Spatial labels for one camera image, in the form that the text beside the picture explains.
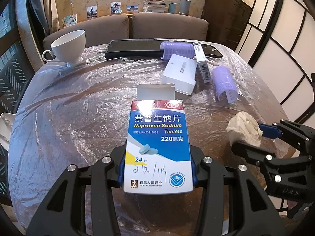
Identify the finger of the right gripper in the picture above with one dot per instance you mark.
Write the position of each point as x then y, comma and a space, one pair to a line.
294, 134
252, 154

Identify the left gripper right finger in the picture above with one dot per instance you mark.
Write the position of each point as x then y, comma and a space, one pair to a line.
251, 211

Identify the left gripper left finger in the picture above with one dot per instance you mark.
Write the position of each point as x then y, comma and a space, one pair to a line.
62, 211

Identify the beige round paper wad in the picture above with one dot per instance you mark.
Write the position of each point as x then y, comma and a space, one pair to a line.
243, 127

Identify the purple hair roller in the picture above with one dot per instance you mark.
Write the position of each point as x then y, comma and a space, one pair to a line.
177, 48
224, 84

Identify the naproxen sodium medicine box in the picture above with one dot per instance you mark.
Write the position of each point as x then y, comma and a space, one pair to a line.
157, 155

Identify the white plastic box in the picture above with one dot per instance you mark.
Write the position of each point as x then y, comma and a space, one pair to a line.
181, 72

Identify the person right hand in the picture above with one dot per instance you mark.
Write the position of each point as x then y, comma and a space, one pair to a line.
291, 204

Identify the clear plastic table cover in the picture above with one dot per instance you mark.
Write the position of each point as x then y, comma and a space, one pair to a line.
78, 115

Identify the white barcode medicine box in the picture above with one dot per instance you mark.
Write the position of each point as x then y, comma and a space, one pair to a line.
202, 62

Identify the black smartphone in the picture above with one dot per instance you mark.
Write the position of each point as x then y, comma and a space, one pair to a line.
209, 50

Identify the white chair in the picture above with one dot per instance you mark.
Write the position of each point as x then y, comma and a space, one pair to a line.
6, 123

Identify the dark wooden cabinet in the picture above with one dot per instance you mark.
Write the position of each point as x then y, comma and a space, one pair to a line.
227, 20

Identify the white ceramic teacup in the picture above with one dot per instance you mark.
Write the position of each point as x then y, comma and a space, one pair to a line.
68, 48

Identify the grey cylindrical speaker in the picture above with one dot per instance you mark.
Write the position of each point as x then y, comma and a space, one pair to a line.
184, 7

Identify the brown sofa right cushion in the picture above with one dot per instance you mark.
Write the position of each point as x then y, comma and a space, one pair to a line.
165, 25

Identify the black tablet device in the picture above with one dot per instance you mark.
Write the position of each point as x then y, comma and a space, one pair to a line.
134, 48

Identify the small blue-grey cup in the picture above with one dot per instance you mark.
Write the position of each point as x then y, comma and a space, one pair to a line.
172, 7

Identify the stack of books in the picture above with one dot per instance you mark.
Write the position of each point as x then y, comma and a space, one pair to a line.
158, 6

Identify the photo print far left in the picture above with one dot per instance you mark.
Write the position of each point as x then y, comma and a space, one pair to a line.
69, 20

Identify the photo print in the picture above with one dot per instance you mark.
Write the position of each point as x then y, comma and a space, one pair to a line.
92, 12
132, 8
115, 7
69, 20

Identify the curtain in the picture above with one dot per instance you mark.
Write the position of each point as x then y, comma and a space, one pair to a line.
47, 15

